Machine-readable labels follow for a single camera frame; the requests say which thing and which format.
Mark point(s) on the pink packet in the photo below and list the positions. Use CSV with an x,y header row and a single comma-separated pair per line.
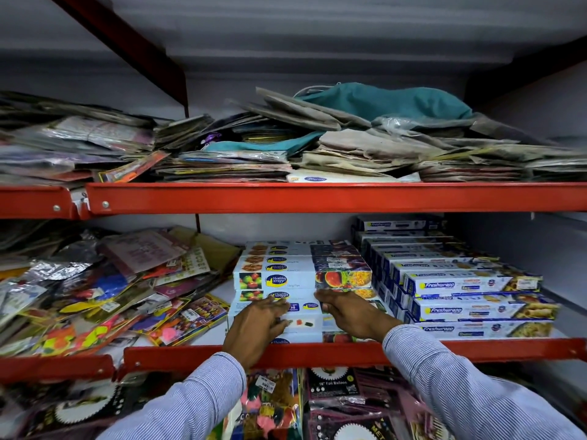
x,y
422,407

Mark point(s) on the person's right forearm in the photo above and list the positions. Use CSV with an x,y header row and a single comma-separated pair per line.
x,y
458,389

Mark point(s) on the pile of grey paper bags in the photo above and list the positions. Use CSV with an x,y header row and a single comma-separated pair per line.
x,y
367,146

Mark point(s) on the stack of blue foil boxes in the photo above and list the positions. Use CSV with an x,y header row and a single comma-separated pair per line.
x,y
458,285

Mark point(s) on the person's left forearm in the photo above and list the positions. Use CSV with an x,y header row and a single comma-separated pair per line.
x,y
192,403

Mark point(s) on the white plastic wrap box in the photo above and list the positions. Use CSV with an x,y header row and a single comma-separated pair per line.
x,y
300,307

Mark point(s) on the colourful confetti packet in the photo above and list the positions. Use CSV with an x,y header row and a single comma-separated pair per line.
x,y
275,407

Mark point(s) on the pile of flat plastic packets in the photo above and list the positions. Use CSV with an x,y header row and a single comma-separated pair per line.
x,y
91,137

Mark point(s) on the person's right hand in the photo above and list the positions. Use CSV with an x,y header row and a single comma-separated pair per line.
x,y
357,316

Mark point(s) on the person's left hand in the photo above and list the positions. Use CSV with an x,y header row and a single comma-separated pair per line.
x,y
252,329

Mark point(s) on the red metal shelf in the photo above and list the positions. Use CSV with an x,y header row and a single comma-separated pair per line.
x,y
321,197

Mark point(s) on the black packet with white circle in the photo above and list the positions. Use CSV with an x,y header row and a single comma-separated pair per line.
x,y
82,410

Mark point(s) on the pile of colourful party packets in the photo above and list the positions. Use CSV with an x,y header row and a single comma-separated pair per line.
x,y
114,293

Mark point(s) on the white flat packet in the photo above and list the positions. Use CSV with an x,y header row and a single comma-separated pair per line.
x,y
339,177

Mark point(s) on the stack of plastic wrap boxes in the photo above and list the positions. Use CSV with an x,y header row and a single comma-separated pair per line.
x,y
284,268

